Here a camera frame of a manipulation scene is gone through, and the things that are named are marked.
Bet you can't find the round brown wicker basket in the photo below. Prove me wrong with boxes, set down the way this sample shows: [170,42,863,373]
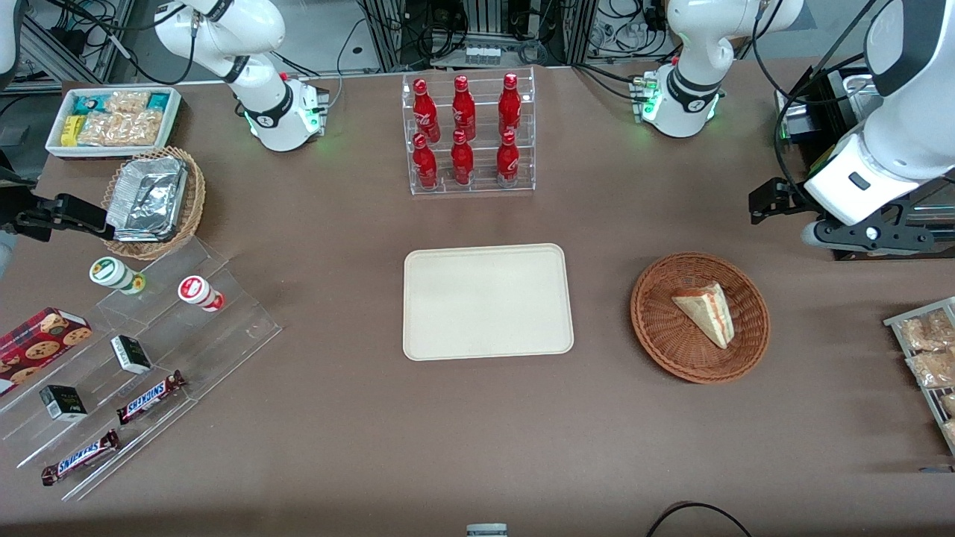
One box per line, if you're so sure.
[630,252,771,385]

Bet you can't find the aluminium foil container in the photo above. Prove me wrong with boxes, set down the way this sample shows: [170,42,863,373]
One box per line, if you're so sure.
[106,157,189,243]

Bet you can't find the black cable loop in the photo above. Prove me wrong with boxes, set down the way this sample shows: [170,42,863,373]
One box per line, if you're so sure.
[645,502,754,537]

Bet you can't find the light brown wicker basket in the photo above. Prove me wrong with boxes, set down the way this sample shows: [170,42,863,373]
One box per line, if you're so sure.
[101,146,207,261]

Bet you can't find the small black carton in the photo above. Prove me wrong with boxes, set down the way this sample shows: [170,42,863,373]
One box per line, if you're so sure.
[39,385,88,423]
[110,335,153,375]

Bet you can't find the clear acrylic bottle rack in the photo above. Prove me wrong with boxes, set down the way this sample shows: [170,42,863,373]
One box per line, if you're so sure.
[401,67,536,196]

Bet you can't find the red cola bottle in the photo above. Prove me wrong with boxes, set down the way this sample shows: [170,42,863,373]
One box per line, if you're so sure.
[452,75,477,141]
[496,129,520,187]
[498,72,522,136]
[451,129,475,186]
[413,78,441,142]
[413,133,439,189]

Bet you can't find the green lid white cup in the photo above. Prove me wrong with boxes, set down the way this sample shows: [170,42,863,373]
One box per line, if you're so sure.
[89,257,146,295]

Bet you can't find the aluminium frame equipment rack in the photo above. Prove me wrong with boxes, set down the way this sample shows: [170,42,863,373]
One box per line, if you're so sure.
[358,0,598,72]

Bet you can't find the metal wire rack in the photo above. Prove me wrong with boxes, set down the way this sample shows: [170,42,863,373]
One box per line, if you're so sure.
[883,297,955,456]

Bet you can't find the brown snickers bar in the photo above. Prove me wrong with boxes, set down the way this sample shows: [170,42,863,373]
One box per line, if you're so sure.
[116,371,187,426]
[41,430,122,487]

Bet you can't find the white rectangular snack bin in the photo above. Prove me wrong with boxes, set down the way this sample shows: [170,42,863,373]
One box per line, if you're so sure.
[45,86,182,160]

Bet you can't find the red lid white cup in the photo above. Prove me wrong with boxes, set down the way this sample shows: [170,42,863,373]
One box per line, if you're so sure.
[178,275,225,313]

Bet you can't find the beige plastic tray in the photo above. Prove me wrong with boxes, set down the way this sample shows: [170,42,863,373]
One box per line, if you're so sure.
[403,243,575,362]

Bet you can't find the black heated food display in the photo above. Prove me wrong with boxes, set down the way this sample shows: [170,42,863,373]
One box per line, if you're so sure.
[774,63,955,262]

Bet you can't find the triangular sandwich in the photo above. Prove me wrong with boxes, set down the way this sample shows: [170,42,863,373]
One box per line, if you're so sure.
[671,281,736,350]

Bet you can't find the red plaid cookie box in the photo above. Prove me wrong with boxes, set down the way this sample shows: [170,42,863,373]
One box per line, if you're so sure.
[0,307,93,396]

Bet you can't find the clear bag of crackers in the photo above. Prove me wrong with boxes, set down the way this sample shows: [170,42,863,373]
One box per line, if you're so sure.
[104,91,150,114]
[78,112,124,147]
[119,110,163,147]

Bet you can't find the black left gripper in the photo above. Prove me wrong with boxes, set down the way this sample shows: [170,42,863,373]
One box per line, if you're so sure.
[749,179,935,253]

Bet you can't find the clear acrylic stepped stand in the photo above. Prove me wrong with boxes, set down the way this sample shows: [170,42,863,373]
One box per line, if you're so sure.
[0,237,283,502]

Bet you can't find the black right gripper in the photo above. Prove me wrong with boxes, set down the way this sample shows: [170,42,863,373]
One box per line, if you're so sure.
[0,168,117,243]

